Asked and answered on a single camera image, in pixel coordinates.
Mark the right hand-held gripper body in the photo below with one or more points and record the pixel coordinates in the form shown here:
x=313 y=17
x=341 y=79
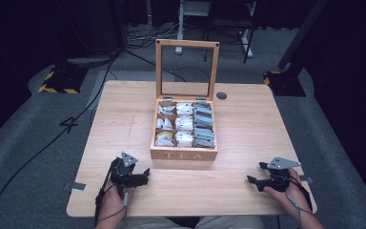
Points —
x=281 y=173

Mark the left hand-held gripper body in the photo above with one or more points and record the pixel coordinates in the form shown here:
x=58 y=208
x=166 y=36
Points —
x=123 y=173

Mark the person's right hand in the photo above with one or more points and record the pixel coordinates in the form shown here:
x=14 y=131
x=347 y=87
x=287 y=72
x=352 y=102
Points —
x=294 y=197

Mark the person's left hand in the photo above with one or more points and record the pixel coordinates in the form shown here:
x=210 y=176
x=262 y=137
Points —
x=114 y=202

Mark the grey tape strip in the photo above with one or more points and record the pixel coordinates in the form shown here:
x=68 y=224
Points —
x=76 y=186
x=307 y=179

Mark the yellow tea packet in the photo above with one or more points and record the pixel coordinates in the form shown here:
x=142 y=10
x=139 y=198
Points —
x=164 y=135

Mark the wooden tea box with lid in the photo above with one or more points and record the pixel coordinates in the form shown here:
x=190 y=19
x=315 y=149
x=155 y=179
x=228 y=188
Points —
x=184 y=152

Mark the group of white tea packets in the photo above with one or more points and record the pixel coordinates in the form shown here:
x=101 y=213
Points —
x=184 y=124

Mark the row of grey tea packets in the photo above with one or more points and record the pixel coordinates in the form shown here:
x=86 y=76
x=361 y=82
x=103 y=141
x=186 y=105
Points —
x=204 y=125

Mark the black tape floor number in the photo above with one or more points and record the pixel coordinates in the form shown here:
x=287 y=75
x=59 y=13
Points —
x=69 y=124

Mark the stand base with hazard stripes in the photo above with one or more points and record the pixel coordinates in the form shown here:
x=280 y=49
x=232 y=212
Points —
x=286 y=84
x=62 y=81

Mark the dark slanted stand pole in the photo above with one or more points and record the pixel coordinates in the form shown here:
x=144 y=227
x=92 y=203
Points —
x=301 y=35

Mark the white desk leg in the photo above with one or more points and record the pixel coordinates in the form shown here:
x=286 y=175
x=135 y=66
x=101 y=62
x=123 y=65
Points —
x=180 y=28

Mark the black metal frame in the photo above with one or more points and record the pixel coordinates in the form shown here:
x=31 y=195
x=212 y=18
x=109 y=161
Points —
x=228 y=19

